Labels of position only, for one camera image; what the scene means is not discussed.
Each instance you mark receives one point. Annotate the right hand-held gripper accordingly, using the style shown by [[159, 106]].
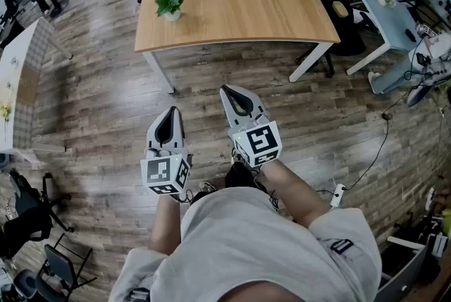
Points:
[[259, 142]]

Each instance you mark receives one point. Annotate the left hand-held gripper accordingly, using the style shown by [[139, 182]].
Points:
[[165, 172]]

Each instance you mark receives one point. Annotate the green plant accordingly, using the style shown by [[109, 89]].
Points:
[[170, 4]]

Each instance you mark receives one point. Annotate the person's right forearm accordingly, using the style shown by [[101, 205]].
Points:
[[292, 191]]

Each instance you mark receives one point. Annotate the person's left forearm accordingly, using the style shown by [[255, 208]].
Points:
[[165, 223]]

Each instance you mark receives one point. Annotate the person's shoe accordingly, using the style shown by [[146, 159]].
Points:
[[207, 186]]

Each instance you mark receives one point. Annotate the person's black trousers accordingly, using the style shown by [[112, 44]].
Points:
[[243, 175]]

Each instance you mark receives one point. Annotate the wooden table with white legs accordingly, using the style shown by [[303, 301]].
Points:
[[239, 5]]

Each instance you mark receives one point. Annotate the white power strip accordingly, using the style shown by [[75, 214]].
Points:
[[337, 195]]

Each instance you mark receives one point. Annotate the yellow chair pad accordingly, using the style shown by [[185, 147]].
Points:
[[340, 9]]

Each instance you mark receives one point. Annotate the person's grey shirt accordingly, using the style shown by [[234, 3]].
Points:
[[246, 251]]

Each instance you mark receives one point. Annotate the black swivel chair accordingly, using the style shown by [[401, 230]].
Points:
[[24, 216]]

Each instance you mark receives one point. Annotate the white table with checkered cloth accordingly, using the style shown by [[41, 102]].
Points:
[[10, 82]]

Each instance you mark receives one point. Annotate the light blue table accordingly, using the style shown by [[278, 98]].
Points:
[[387, 22]]

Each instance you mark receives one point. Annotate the black folding chair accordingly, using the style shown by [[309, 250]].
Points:
[[58, 265]]

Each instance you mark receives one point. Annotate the small white flower pot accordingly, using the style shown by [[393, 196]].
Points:
[[387, 0]]

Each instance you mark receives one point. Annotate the small black device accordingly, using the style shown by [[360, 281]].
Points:
[[409, 34]]

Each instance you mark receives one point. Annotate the grey drawer cabinet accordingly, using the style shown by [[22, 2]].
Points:
[[405, 276]]

